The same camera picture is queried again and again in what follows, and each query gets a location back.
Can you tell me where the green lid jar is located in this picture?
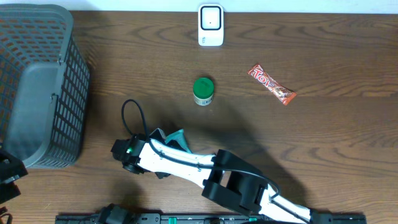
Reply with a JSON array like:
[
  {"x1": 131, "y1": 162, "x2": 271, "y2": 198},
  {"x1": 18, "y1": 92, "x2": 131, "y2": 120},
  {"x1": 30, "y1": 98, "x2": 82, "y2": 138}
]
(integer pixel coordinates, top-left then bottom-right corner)
[{"x1": 193, "y1": 77, "x2": 215, "y2": 106}]

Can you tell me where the mint green wipes pack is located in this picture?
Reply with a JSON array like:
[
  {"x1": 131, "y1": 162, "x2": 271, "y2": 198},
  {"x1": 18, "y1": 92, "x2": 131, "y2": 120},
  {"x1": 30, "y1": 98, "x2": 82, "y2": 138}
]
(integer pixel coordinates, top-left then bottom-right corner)
[{"x1": 165, "y1": 129, "x2": 192, "y2": 154}]

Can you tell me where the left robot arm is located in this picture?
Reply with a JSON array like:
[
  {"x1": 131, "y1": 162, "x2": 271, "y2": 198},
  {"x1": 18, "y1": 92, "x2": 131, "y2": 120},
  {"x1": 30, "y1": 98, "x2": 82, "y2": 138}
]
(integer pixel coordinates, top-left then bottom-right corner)
[{"x1": 1, "y1": 149, "x2": 28, "y2": 223}]

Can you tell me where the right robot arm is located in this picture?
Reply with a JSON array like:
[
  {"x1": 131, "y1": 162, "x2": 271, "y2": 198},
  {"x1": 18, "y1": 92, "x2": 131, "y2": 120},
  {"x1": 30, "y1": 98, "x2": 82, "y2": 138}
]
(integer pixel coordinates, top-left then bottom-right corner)
[{"x1": 111, "y1": 129, "x2": 311, "y2": 223}]

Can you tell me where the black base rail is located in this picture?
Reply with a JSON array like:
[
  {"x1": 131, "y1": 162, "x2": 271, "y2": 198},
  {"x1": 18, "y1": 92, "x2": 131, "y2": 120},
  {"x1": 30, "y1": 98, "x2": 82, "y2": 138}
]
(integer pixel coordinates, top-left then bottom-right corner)
[{"x1": 55, "y1": 203, "x2": 368, "y2": 224}]

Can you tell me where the red Top snack packet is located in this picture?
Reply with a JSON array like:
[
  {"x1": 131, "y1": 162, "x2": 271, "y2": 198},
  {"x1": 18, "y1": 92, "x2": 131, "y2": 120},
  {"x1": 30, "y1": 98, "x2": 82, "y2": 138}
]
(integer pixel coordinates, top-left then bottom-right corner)
[{"x1": 248, "y1": 63, "x2": 297, "y2": 105}]

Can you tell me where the white barcode scanner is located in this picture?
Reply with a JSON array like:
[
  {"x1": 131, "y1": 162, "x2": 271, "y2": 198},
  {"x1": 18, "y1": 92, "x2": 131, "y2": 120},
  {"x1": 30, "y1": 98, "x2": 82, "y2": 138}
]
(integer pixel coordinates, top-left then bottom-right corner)
[{"x1": 198, "y1": 4, "x2": 224, "y2": 47}]

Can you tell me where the grey plastic mesh basket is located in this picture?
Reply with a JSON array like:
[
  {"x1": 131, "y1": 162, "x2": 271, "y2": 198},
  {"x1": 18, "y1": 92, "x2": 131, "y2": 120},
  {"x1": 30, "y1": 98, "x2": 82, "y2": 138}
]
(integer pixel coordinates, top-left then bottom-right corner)
[{"x1": 1, "y1": 4, "x2": 90, "y2": 169}]

